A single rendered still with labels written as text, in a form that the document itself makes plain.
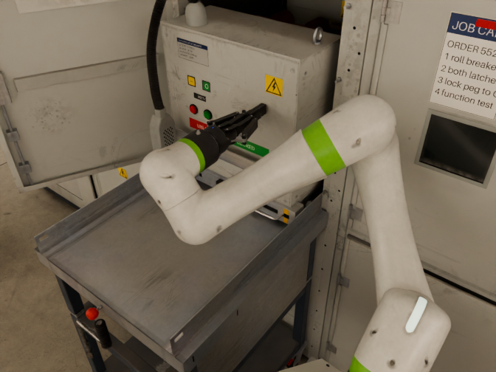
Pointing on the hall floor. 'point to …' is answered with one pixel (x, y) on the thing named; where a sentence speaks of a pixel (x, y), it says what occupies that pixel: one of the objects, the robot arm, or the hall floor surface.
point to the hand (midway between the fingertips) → (256, 113)
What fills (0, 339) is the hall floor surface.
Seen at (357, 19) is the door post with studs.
